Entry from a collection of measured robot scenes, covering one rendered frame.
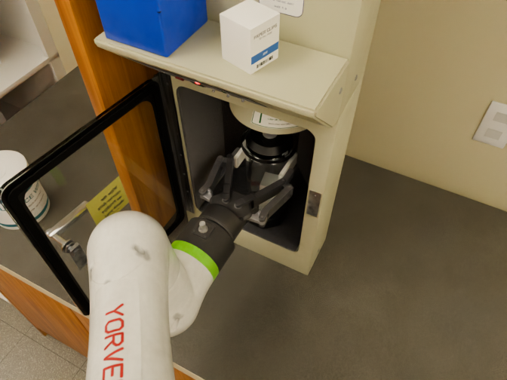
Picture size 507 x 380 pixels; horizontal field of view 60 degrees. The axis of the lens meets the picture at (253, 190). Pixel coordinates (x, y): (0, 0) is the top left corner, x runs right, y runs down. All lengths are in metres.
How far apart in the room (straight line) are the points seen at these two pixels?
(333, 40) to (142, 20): 0.23
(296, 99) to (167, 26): 0.18
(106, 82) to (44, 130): 0.70
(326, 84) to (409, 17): 0.52
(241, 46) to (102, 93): 0.31
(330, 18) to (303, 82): 0.09
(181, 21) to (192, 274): 0.36
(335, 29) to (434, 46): 0.50
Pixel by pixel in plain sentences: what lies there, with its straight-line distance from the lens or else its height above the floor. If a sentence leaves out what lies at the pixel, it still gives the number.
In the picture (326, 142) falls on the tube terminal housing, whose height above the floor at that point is 1.36.
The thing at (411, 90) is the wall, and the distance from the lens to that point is 1.12.
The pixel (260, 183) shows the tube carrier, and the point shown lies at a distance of 0.87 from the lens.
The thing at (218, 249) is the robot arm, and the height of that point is 1.22.
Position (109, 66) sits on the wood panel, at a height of 1.41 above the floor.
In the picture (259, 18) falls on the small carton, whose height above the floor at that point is 1.57.
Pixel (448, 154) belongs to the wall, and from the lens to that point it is 1.22.
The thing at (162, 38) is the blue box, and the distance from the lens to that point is 0.57.
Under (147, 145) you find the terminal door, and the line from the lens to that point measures 0.81.
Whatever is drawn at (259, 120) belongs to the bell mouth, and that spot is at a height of 1.34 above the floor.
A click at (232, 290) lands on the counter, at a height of 0.94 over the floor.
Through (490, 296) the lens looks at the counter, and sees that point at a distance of 1.12.
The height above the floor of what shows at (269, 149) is 1.26.
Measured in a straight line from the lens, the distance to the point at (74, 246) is 0.79.
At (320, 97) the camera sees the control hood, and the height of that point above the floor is 1.51.
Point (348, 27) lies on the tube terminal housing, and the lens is 0.57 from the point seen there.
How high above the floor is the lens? 1.83
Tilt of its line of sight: 51 degrees down
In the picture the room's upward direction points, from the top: straight up
